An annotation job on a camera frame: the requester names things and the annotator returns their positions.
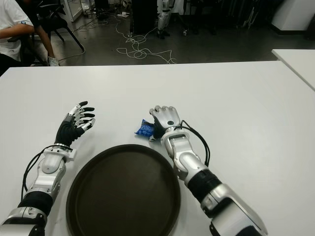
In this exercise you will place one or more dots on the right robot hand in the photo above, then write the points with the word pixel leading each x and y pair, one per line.
pixel 167 118

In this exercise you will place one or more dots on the person in white shirt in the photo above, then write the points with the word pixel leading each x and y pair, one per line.
pixel 9 29

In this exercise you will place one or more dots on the white side table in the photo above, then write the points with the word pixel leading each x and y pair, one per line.
pixel 297 61

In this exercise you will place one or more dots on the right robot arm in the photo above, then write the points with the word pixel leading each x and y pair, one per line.
pixel 192 162

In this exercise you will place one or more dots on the silver humanoid robot leg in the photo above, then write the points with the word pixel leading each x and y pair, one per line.
pixel 163 19

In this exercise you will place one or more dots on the blue Oreo cookie pack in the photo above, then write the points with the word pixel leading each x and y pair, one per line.
pixel 145 129

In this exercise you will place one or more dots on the white power strip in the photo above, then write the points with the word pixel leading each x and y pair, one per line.
pixel 123 14

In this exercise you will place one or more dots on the black wheeled cabinet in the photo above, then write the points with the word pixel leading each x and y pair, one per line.
pixel 144 17

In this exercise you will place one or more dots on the round dark brown tray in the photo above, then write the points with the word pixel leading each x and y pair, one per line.
pixel 123 191

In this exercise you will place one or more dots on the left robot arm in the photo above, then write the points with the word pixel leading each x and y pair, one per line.
pixel 49 169

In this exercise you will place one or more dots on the black office chair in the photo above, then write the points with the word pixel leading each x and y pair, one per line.
pixel 56 23

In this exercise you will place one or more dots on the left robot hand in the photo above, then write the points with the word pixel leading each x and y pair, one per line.
pixel 67 131

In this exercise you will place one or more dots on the white cabinet with black base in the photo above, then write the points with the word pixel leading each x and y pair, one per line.
pixel 292 14

